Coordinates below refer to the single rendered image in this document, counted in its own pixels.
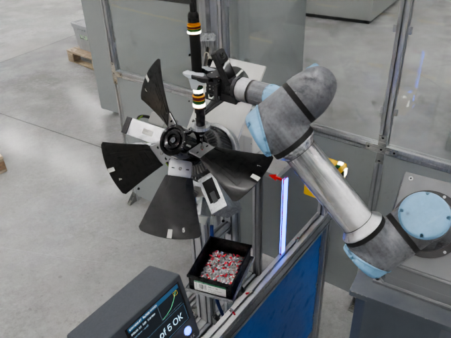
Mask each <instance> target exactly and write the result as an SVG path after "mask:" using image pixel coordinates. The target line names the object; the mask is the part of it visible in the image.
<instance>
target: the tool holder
mask: <svg viewBox="0 0 451 338"><path fill-rule="evenodd" d="M210 128H211V124H210V122H208V121H206V120H205V125H204V126H203V127H197V126H196V121H194V122H193V123H192V124H191V129H192V130H193V131H195V132H204V131H208V130H209V129H210Z"/></svg>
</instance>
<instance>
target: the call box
mask: <svg viewBox="0 0 451 338"><path fill-rule="evenodd" d="M329 159H330V161H331V162H332V163H333V165H334V166H335V165H336V164H338V162H339V161H337V160H333V159H331V158H329ZM346 167H347V164H346V163H343V165H342V166H341V167H340V168H338V171H339V172H340V173H342V172H343V171H344V170H345V169H346ZM304 194H306V195H309V196H312V197H314V198H315V196H314V195H313V193H312V192H311V191H310V190H309V189H308V188H307V186H306V185H304Z"/></svg>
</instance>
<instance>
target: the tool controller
mask: <svg viewBox="0 0 451 338"><path fill-rule="evenodd" d="M186 325H190V326H191V333H190V335H188V336H184V335H183V329H184V328H185V326H186ZM151 334H152V336H153V338H197V337H198V336H199V329H198V326H197V323H196V320H195V318H194V315H193V311H192V309H191V305H190V303H189V300H188V298H187V294H186V292H185V288H184V286H183V282H182V280H181V277H180V275H179V274H177V273H174V272H170V271H167V270H163V269H160V268H156V267H154V266H148V267H147V268H146V269H145V270H143V271H142V272H141V273H139V274H138V275H137V276H136V277H135V278H134V279H133V280H131V281H130V282H129V283H128V284H126V285H125V286H124V287H123V288H122V289H121V290H120V291H118V292H117V293H116V294H114V295H113V296H112V297H111V298H110V299H109V300H108V301H107V302H105V303H104V304H103V305H101V306H100V307H99V308H98V309H97V310H96V311H95V312H93V313H92V314H91V315H90V316H88V317H87V318H86V319H85V320H84V321H83V322H82V323H80V324H79V325H78V326H77V327H75V328H74V329H73V330H72V331H71V332H70V333H68V335H67V338H148V337H149V336H150V335H151Z"/></svg>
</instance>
